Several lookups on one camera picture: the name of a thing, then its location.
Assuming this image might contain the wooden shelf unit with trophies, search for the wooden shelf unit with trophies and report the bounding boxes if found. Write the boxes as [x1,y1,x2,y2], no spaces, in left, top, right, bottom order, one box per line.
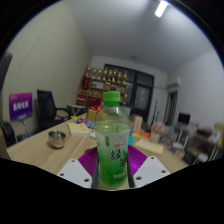
[76,65,128,108]

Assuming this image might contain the black office chair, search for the black office chair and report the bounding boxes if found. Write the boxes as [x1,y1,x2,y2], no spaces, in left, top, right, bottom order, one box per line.
[36,89,71,129]

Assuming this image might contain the cluttered white-legged side desk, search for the cluttered white-legged side desk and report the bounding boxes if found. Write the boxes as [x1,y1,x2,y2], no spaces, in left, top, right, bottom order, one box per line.
[174,121,224,163]

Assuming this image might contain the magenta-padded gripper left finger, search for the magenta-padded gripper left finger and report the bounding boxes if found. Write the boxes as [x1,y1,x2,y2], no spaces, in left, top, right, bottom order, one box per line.
[56,145,100,190]

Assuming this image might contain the green tea plastic bottle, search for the green tea plastic bottle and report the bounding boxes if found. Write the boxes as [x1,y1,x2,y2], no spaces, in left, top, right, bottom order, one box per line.
[94,90,132,190]

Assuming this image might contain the orange flat book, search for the orange flat book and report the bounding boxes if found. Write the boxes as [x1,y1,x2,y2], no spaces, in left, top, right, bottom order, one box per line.
[131,129,151,139]

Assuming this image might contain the yellow gift box red ribbon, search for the yellow gift box red ribbon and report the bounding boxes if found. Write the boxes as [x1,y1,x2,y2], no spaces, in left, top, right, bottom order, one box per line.
[86,107,99,123]

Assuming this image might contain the dark glass door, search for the dark glass door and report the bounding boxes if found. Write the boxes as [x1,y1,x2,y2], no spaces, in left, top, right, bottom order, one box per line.
[103,63,155,123]

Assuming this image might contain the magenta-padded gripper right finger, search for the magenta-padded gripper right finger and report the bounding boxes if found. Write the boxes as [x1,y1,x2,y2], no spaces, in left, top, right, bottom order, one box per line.
[125,144,172,189]

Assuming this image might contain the upright orange box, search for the upright orange box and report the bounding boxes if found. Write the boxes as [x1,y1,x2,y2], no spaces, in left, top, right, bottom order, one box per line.
[131,114,144,132]

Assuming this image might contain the small round side table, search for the small round side table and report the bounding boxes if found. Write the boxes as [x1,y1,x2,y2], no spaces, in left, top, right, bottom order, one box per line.
[67,104,88,116]

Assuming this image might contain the small stainless steel cup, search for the small stainless steel cup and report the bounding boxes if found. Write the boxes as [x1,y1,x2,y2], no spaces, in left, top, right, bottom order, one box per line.
[47,129,67,149]

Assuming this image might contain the pink flowers in white pot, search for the pink flowers in white pot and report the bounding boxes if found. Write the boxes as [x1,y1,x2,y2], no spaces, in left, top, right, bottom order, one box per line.
[149,121,166,144]

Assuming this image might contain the purple sign on stand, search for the purple sign on stand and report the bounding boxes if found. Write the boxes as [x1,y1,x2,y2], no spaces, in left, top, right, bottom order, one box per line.
[8,92,34,122]

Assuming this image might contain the pale yellow book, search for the pale yellow book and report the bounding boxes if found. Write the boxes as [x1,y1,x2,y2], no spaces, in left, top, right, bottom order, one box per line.
[67,122,95,137]
[133,138,165,155]

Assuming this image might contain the long ceiling light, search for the long ceiling light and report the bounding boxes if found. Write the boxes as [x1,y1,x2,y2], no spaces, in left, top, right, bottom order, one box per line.
[154,0,170,19]

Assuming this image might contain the black computer monitor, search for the black computer monitor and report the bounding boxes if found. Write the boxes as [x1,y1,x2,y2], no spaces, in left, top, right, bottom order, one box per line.
[177,112,192,126]

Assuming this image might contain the white wall air conditioner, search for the white wall air conditioner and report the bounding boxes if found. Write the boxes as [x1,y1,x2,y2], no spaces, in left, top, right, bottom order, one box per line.
[166,78,183,90]

